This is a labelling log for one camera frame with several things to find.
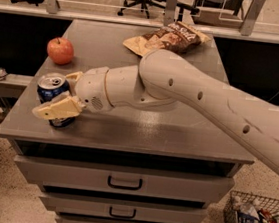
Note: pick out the red apple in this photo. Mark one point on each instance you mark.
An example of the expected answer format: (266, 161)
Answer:
(60, 50)

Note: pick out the middle drawer black handle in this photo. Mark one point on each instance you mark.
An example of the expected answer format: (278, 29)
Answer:
(122, 213)

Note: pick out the top drawer black handle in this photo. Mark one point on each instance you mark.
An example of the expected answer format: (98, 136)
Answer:
(113, 182)

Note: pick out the drawer black handle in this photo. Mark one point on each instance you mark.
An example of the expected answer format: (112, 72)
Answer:
(113, 182)
(122, 213)

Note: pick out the wire basket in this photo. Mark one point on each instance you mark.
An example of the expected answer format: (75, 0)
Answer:
(249, 204)

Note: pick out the grey drawer cabinet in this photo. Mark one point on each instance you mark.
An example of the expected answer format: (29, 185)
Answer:
(185, 162)

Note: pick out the black office chair centre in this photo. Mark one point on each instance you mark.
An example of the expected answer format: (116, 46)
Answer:
(173, 10)

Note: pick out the blue pepsi can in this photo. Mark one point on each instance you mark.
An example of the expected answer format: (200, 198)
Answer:
(49, 87)

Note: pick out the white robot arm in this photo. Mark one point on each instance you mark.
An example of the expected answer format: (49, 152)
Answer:
(162, 78)

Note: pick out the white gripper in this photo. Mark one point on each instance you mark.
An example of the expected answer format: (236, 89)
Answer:
(91, 89)

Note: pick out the brown chip bag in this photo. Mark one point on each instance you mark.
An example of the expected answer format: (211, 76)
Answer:
(176, 37)

